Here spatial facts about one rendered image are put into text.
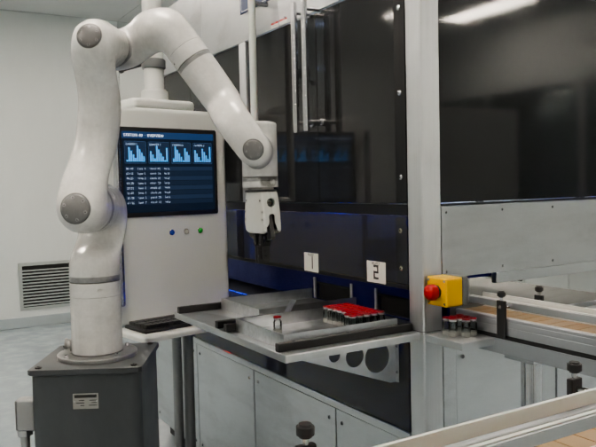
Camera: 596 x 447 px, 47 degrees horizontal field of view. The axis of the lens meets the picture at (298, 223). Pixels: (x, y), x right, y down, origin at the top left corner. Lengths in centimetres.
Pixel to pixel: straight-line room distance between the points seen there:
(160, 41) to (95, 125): 25
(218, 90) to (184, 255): 103
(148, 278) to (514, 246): 124
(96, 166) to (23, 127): 536
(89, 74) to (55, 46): 550
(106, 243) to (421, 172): 80
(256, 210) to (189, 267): 97
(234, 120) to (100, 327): 59
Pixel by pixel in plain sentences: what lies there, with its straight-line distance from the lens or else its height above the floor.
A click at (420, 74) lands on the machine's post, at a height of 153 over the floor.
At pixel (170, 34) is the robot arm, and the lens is 169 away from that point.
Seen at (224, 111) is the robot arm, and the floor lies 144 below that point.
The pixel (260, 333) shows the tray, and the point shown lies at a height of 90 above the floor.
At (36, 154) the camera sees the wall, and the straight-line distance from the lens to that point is 703.
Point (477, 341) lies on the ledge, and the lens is 176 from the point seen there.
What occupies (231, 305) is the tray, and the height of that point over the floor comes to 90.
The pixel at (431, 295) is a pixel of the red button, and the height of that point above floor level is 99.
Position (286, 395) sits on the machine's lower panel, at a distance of 248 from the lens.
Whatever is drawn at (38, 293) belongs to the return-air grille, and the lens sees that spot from 707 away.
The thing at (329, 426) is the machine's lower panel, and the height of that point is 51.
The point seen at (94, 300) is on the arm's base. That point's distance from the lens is 172.
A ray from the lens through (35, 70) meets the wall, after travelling 712.
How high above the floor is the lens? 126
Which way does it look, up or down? 3 degrees down
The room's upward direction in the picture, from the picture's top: 1 degrees counter-clockwise
